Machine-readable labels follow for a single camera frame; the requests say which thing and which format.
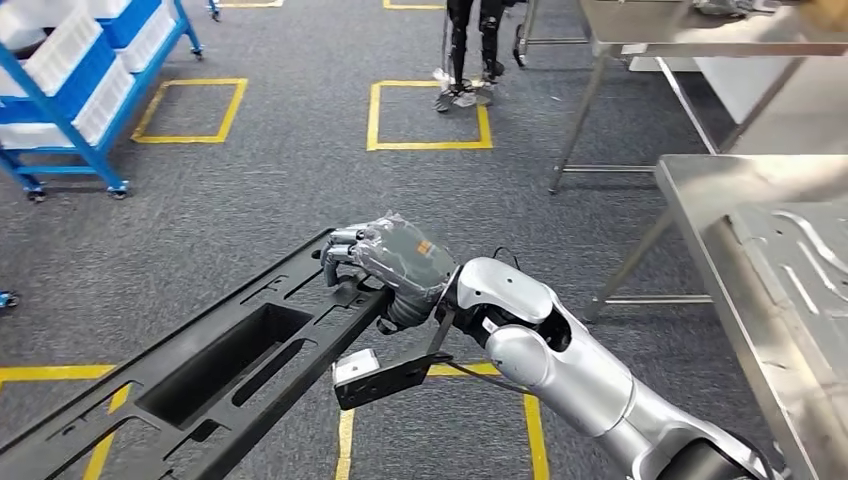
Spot metal fixture plate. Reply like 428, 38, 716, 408
727, 200, 848, 425

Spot white low platform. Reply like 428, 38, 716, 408
621, 44, 806, 126

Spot steel side table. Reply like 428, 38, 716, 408
548, 0, 848, 195

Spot blue plastic bin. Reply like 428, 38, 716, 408
0, 31, 119, 126
97, 0, 164, 49

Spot steel workbench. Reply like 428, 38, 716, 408
582, 153, 848, 480

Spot chrome trolley frame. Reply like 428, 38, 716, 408
511, 0, 592, 69

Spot white plastic bin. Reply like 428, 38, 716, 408
121, 0, 178, 74
0, 58, 137, 151
0, 6, 105, 99
0, 0, 130, 21

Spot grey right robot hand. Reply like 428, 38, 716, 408
319, 211, 460, 299

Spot blue wheeled cart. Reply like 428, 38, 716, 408
0, 0, 205, 203

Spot bagged black parts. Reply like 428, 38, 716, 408
692, 0, 780, 19

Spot black plastic frame part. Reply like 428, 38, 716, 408
0, 228, 393, 480

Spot yellow floor tape square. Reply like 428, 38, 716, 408
334, 360, 551, 480
366, 80, 495, 152

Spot black humanoid robot legs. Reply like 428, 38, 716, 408
433, 0, 509, 113

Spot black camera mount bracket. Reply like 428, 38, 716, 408
334, 307, 458, 412

